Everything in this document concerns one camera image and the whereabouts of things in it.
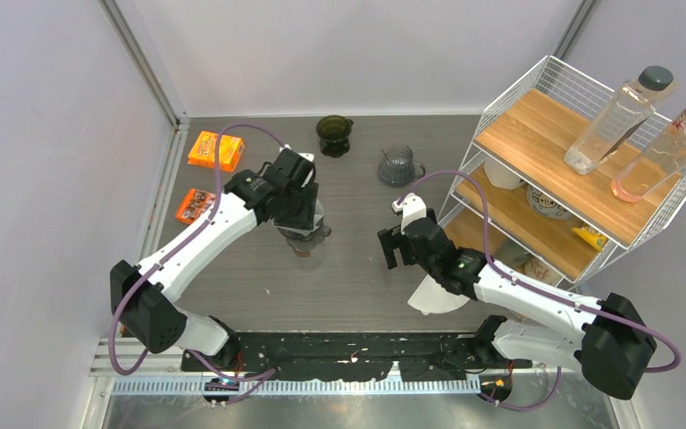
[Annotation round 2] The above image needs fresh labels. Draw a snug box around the grey glass dripper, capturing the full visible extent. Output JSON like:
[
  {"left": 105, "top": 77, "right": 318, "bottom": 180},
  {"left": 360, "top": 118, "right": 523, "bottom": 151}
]
[{"left": 275, "top": 218, "right": 332, "bottom": 250}]

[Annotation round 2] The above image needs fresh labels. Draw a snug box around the glass carafe with leather collar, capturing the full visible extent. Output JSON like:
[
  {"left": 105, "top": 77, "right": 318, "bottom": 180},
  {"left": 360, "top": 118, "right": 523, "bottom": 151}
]
[{"left": 291, "top": 248, "right": 324, "bottom": 272}]

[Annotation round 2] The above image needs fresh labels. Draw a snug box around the white paper coffee filter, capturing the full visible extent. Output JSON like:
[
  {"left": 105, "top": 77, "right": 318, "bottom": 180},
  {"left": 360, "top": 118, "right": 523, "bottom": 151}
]
[{"left": 314, "top": 200, "right": 324, "bottom": 228}]

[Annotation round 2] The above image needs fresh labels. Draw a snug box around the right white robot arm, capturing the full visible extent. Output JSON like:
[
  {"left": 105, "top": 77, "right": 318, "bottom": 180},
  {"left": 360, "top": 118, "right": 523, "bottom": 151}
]
[{"left": 377, "top": 217, "right": 657, "bottom": 400}]

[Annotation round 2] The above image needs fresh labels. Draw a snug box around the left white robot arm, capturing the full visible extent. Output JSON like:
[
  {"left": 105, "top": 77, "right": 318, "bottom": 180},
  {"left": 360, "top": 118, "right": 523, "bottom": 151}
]
[{"left": 110, "top": 147, "right": 331, "bottom": 370}]

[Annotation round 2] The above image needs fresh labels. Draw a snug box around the dark green glass dripper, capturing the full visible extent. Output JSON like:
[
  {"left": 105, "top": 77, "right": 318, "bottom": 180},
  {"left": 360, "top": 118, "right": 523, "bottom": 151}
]
[{"left": 315, "top": 115, "right": 354, "bottom": 158}]

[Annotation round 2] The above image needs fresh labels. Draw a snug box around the grey glass pitcher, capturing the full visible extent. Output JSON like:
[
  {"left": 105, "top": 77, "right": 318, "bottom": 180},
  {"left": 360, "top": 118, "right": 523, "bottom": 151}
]
[{"left": 377, "top": 145, "right": 426, "bottom": 188}]

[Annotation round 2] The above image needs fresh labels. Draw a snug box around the grey green cylinder lower shelf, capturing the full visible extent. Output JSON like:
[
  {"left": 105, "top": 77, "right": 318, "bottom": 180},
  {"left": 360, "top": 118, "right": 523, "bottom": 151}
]
[{"left": 494, "top": 242, "right": 530, "bottom": 270}]

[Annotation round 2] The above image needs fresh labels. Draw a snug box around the orange razor box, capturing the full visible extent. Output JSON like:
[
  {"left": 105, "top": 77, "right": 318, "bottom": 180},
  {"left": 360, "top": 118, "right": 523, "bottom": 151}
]
[{"left": 175, "top": 189, "right": 216, "bottom": 224}]

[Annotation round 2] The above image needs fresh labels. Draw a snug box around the white ceramic cup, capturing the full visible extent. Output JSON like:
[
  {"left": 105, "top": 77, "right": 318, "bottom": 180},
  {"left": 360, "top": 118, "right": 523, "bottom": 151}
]
[{"left": 483, "top": 157, "right": 525, "bottom": 190}]

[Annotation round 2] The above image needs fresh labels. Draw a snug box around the orange box upper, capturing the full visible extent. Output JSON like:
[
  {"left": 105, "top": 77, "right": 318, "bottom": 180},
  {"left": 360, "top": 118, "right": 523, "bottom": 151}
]
[{"left": 188, "top": 130, "right": 245, "bottom": 172}]

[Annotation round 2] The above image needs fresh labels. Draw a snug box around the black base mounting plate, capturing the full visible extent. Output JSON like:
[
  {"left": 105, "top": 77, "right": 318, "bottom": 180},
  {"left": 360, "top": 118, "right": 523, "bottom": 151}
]
[{"left": 207, "top": 332, "right": 532, "bottom": 383}]

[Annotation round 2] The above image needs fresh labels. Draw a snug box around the patterned ceramic bowl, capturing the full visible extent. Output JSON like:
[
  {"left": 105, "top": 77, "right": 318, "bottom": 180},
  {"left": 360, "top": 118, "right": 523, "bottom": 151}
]
[{"left": 526, "top": 184, "right": 573, "bottom": 221}]

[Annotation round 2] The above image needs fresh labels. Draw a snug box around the yellow snack packet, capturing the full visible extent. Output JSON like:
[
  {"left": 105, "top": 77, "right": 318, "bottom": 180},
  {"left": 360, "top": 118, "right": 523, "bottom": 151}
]
[{"left": 572, "top": 224, "right": 608, "bottom": 252}]

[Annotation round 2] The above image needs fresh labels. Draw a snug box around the clear bottle grey cap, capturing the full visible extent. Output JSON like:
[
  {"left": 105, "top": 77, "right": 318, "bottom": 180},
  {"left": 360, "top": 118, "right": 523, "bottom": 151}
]
[{"left": 564, "top": 65, "right": 675, "bottom": 175}]

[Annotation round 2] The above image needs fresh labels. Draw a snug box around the pink liquid bottle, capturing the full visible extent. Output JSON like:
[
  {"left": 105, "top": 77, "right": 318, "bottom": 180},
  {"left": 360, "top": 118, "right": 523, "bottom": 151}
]
[{"left": 610, "top": 107, "right": 686, "bottom": 203}]

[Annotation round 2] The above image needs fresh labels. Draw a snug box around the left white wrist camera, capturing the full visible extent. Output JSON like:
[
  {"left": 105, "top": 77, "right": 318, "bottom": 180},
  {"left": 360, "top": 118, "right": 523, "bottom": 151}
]
[{"left": 299, "top": 153, "right": 314, "bottom": 163}]

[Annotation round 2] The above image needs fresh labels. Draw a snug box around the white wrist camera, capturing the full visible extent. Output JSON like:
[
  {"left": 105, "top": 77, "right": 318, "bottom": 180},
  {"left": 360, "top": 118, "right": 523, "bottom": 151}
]
[
  {"left": 299, "top": 153, "right": 314, "bottom": 163},
  {"left": 391, "top": 192, "right": 428, "bottom": 232}
]

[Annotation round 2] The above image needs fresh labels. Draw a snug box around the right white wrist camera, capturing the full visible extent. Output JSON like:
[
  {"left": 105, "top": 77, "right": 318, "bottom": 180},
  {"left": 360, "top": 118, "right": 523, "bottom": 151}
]
[{"left": 391, "top": 192, "right": 428, "bottom": 232}]

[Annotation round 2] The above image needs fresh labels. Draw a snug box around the white wire wooden shelf rack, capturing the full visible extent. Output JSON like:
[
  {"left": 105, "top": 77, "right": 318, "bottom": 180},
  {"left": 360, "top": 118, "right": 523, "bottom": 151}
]
[{"left": 448, "top": 55, "right": 686, "bottom": 284}]

